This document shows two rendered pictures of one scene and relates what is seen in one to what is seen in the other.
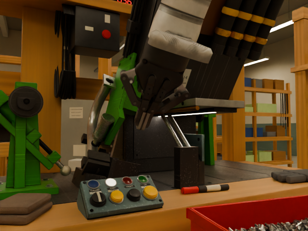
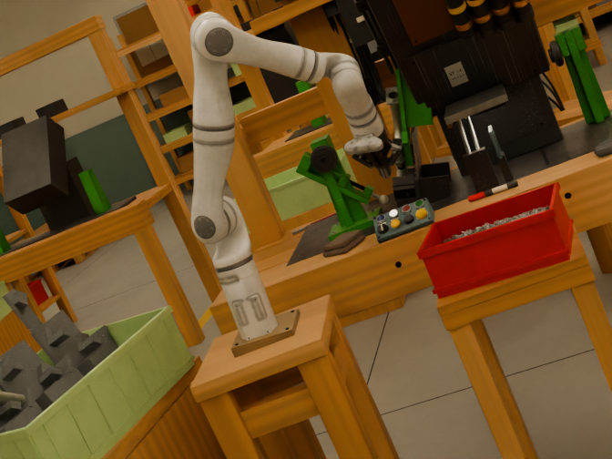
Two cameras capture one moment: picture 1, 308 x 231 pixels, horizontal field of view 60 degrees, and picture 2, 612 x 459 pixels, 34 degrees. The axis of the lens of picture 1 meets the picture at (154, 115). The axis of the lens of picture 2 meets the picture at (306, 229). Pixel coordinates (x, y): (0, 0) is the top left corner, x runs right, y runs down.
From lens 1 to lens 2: 209 cm
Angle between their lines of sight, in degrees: 44
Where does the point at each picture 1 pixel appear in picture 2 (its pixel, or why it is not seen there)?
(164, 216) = not seen: hidden behind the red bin
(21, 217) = (341, 249)
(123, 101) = (404, 122)
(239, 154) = not seen: outside the picture
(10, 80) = (316, 99)
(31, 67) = (327, 83)
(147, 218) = (421, 233)
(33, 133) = (341, 178)
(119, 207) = (397, 230)
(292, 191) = (585, 171)
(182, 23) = (360, 130)
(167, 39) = (351, 149)
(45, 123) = not seen: hidden behind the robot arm
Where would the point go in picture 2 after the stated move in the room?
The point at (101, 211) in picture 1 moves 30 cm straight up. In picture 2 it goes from (385, 236) to (339, 127)
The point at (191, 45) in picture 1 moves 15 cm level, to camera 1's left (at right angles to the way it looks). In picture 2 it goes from (365, 147) to (317, 161)
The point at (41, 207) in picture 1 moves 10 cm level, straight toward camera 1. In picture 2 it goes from (355, 240) to (348, 253)
